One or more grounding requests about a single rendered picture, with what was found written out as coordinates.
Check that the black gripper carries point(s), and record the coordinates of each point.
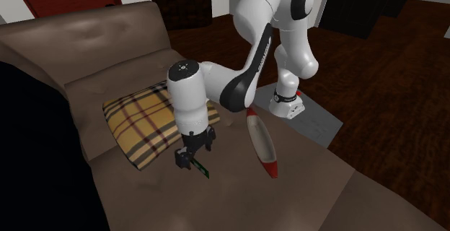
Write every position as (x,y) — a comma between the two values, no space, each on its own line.
(195,140)

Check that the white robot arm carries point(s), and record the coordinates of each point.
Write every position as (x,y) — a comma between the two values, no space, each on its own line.
(188,96)

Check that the green pen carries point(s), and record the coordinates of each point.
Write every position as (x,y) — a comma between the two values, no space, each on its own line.
(202,169)

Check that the brown leather sofa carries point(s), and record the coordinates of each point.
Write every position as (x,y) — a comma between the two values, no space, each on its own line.
(225,195)

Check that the yellow plaid pillow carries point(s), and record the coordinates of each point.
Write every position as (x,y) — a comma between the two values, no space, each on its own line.
(144,124)

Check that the red and white toy canoe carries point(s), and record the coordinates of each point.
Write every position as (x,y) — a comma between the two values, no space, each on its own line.
(262,142)

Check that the grey robot stand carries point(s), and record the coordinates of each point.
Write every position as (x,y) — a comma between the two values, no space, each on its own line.
(313,123)

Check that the dark brown wicker cabinet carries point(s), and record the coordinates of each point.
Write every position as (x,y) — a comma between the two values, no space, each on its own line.
(181,1)

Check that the black cabinet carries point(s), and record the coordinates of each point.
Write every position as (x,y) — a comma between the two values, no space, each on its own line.
(355,3)

